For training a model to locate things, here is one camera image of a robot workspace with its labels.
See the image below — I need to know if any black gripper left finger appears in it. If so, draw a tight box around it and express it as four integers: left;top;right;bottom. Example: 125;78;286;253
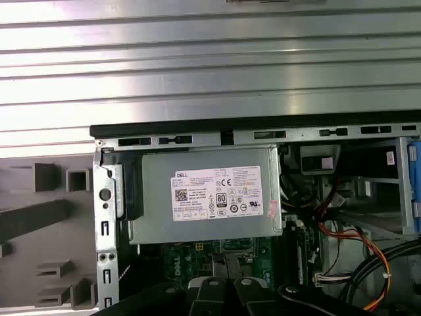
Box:
98;253;233;316

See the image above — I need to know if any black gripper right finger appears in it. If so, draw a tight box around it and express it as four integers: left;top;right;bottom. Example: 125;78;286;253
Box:
227;255;366;316

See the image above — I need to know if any black RAM slot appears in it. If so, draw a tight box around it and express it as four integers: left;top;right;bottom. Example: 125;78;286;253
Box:
298;226;309;286
276;226;285;286
291;226;301;286

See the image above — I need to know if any green motherboard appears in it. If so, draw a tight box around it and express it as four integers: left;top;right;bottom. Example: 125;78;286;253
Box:
159;237;312;299

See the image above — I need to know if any black open PC case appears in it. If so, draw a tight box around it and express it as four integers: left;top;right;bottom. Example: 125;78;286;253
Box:
89;111;421;316

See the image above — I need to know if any grey plastic parts rack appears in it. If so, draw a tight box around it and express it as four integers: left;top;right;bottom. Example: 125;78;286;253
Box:
0;154;99;311

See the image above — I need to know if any grey power supply unit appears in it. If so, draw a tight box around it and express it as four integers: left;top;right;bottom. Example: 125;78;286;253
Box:
128;146;284;246

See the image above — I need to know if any grey metal drive cage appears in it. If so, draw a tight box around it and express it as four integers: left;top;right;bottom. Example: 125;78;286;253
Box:
338;136;421;240

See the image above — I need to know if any blue plastic drive latch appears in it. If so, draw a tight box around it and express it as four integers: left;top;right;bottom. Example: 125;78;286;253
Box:
407;143;421;233

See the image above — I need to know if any white plug wire bundle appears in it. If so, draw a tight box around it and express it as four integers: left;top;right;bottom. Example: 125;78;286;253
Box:
314;272;355;288

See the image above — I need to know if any orange yellow wire bundle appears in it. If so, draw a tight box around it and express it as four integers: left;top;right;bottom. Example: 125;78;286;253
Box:
317;220;395;312

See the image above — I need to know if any black wire loop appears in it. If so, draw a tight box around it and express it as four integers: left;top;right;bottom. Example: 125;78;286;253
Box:
279;154;349;228

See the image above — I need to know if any thick black cable bundle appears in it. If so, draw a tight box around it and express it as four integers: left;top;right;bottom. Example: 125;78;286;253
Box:
345;238;421;316

